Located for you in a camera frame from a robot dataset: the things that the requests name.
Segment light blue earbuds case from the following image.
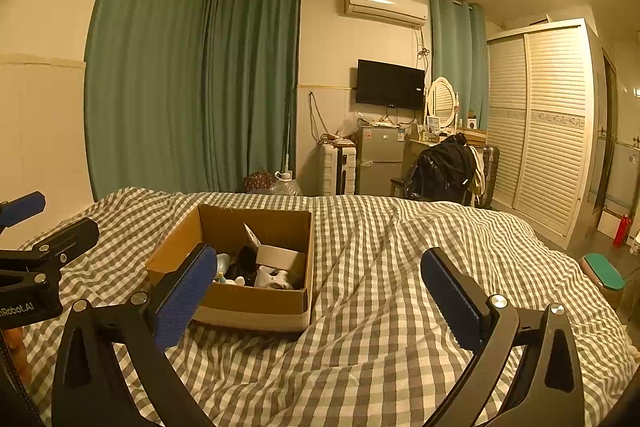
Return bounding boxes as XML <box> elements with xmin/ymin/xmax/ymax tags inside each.
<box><xmin>216</xmin><ymin>253</ymin><xmax>231</xmax><ymax>277</ymax></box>

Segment black item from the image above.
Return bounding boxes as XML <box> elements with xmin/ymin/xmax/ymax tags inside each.
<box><xmin>224</xmin><ymin>246</ymin><xmax>258</xmax><ymax>286</ymax></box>

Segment white tube with label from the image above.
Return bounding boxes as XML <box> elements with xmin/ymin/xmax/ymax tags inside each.
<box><xmin>244</xmin><ymin>225</ymin><xmax>306</xmax><ymax>275</ymax></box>

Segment brown cardboard box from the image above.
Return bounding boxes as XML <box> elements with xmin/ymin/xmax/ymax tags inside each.
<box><xmin>145</xmin><ymin>204</ymin><xmax>314</xmax><ymax>333</ymax></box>

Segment grey checkered bed sheet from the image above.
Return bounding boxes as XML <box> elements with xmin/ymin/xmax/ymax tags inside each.
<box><xmin>60</xmin><ymin>187</ymin><xmax>637</xmax><ymax>426</ymax></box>

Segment black clothes pile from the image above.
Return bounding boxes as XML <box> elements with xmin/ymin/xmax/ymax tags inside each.
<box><xmin>401</xmin><ymin>133</ymin><xmax>483</xmax><ymax>206</ymax></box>

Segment green topped stool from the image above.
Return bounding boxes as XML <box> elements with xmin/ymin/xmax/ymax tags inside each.
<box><xmin>579</xmin><ymin>253</ymin><xmax>626</xmax><ymax>310</ymax></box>

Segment floral fabric bag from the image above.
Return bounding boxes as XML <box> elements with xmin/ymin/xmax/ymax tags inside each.
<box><xmin>243</xmin><ymin>170</ymin><xmax>277</xmax><ymax>194</ymax></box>

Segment white dressing table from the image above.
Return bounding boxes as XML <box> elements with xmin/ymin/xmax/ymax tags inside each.
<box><xmin>401</xmin><ymin>136</ymin><xmax>446</xmax><ymax>174</ymax></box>

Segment clear large water jug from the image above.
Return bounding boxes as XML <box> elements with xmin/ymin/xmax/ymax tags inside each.
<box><xmin>271</xmin><ymin>170</ymin><xmax>303</xmax><ymax>196</ymax></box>

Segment silver mini fridge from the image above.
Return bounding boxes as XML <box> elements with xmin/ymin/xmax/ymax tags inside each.
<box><xmin>355</xmin><ymin>126</ymin><xmax>405</xmax><ymax>196</ymax></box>

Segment red fire extinguisher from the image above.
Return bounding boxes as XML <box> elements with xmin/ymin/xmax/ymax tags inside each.
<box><xmin>613</xmin><ymin>215</ymin><xmax>632</xmax><ymax>248</ymax></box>

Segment white hard suitcase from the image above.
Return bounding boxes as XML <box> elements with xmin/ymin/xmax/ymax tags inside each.
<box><xmin>318</xmin><ymin>140</ymin><xmax>357</xmax><ymax>196</ymax></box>

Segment white oval vanity mirror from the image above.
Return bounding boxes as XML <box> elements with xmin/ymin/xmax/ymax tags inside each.
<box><xmin>426</xmin><ymin>77</ymin><xmax>459</xmax><ymax>128</ymax></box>

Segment large green curtain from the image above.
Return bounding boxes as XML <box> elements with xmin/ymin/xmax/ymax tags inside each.
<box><xmin>85</xmin><ymin>0</ymin><xmax>302</xmax><ymax>198</ymax></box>

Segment white louvered wardrobe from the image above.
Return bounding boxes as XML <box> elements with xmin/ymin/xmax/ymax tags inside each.
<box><xmin>487</xmin><ymin>18</ymin><xmax>598</xmax><ymax>248</ymax></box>

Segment narrow green curtain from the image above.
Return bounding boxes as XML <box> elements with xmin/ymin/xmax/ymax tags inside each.
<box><xmin>430</xmin><ymin>0</ymin><xmax>489</xmax><ymax>130</ymax></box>

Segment black wall television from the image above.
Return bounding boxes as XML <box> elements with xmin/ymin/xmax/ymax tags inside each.
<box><xmin>355</xmin><ymin>60</ymin><xmax>425</xmax><ymax>112</ymax></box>

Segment white wall air conditioner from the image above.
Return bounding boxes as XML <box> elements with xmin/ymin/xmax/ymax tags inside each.
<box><xmin>344</xmin><ymin>0</ymin><xmax>428</xmax><ymax>28</ymax></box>

